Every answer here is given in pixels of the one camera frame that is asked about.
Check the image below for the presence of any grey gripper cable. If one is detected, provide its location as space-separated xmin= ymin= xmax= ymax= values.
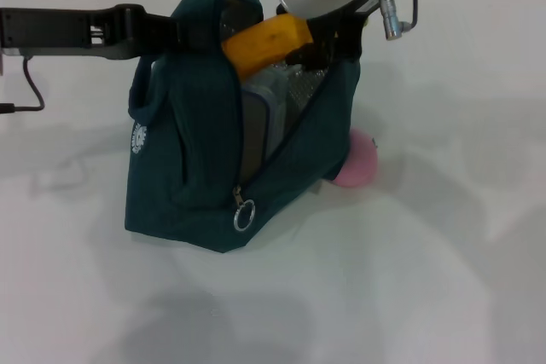
xmin=0 ymin=56 xmax=46 ymax=116
xmin=377 ymin=0 xmax=421 ymax=41

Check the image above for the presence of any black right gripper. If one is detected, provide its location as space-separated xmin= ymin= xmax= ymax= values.
xmin=284 ymin=0 xmax=380 ymax=71

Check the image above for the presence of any grey right gripper cable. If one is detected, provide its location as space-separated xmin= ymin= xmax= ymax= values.
xmin=377 ymin=0 xmax=421 ymax=41

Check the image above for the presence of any yellow toy banana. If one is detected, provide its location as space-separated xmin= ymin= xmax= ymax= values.
xmin=220 ymin=14 xmax=317 ymax=80

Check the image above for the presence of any grey left gripper cable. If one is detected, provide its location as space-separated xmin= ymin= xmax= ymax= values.
xmin=0 ymin=56 xmax=46 ymax=116

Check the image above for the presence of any pink toy peach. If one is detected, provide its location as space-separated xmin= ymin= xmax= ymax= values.
xmin=334 ymin=128 xmax=380 ymax=188

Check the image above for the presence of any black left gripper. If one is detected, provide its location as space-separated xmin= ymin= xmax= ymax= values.
xmin=0 ymin=3 xmax=214 ymax=61

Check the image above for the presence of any clear lunch box blue rim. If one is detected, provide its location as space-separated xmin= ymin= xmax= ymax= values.
xmin=241 ymin=63 xmax=298 ymax=177

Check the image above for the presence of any dark teal insulated lunch bag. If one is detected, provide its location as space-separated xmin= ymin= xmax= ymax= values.
xmin=124 ymin=0 xmax=363 ymax=254

